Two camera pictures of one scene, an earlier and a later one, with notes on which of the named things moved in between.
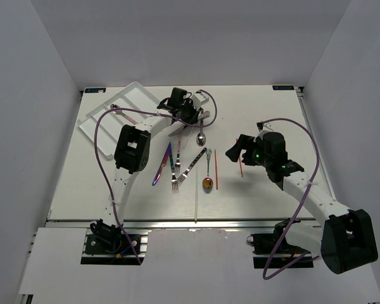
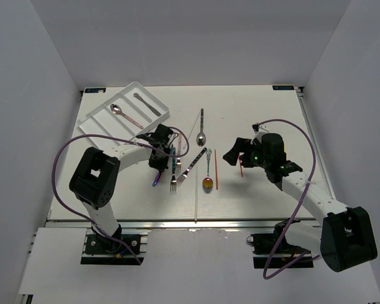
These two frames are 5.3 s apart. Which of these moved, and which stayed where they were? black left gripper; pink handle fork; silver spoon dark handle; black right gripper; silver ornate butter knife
Moved: silver ornate butter knife; black left gripper
Stayed: pink handle fork; black right gripper; silver spoon dark handle
